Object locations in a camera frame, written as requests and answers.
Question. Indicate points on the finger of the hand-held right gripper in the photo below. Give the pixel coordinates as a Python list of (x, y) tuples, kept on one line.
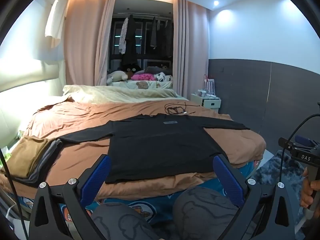
[(305, 140)]

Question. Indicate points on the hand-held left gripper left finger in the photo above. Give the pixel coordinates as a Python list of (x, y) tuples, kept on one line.
[(96, 177)]

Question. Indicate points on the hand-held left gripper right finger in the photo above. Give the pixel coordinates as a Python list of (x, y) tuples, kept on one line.
[(227, 180)]

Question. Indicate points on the black long-sleeve shirt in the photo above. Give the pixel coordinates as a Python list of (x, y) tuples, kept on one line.
[(162, 150)]

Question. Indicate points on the person's right hand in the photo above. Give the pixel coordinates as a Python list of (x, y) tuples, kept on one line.
[(305, 190)]

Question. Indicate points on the grey shaggy rug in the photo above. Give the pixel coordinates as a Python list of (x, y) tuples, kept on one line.
[(270, 170)]

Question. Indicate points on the person's left leg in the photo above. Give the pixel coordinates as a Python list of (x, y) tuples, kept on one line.
[(120, 222)]

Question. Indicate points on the grey folded garment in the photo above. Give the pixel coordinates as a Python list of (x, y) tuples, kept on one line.
[(47, 155)]

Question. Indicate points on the teal printed bedsheet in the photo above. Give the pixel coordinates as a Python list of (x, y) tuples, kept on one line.
[(152, 203)]

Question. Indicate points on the brown folded garment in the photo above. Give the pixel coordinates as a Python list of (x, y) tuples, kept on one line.
[(25, 155)]

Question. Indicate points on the white nightstand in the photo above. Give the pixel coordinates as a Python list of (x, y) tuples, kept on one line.
[(210, 103)]

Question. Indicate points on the cream duvet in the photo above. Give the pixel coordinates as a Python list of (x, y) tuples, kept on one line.
[(112, 92)]

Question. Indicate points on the cream plush toy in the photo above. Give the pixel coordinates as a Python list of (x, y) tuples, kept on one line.
[(117, 76)]

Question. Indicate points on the pink cloth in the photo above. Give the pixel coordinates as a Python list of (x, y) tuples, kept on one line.
[(142, 77)]

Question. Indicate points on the white padded headboard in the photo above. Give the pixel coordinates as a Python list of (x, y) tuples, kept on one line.
[(15, 100)]

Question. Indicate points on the dark brown plush toy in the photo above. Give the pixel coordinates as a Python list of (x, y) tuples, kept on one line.
[(131, 68)]

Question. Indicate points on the black white spotted plush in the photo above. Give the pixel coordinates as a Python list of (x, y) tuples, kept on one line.
[(162, 77)]

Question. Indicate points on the pink curtain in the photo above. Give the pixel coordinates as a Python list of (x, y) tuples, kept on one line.
[(192, 50), (82, 42)]

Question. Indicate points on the hanging black coat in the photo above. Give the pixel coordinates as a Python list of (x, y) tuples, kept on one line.
[(130, 42)]

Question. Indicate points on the hanging white garment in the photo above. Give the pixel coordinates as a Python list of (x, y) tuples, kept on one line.
[(123, 37)]

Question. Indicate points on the hanging grey garment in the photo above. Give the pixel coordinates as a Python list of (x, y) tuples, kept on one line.
[(153, 33)]

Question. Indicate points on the round ceiling spotlight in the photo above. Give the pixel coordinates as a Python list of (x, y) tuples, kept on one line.
[(216, 3)]

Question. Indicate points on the cream hanging shirt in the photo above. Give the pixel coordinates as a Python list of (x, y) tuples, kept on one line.
[(56, 17)]

